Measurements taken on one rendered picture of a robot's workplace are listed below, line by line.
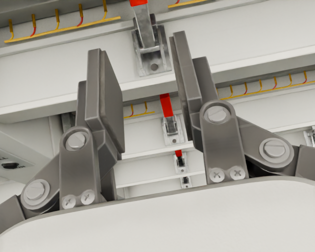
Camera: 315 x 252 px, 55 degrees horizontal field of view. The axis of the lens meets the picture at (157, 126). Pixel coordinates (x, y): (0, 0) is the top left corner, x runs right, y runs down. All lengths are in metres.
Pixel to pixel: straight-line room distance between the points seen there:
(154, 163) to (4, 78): 0.41
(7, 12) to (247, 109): 0.32
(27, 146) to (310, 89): 0.38
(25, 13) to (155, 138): 0.24
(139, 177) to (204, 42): 0.43
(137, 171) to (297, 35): 0.45
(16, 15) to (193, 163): 0.45
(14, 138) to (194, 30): 0.21
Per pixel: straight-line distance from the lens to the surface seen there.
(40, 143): 0.40
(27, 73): 0.29
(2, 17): 0.30
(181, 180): 0.83
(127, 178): 0.65
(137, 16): 0.23
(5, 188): 0.75
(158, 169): 0.64
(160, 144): 0.44
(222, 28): 0.27
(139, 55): 0.24
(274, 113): 0.46
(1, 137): 0.34
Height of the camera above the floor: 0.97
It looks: 68 degrees down
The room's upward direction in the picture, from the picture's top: 21 degrees counter-clockwise
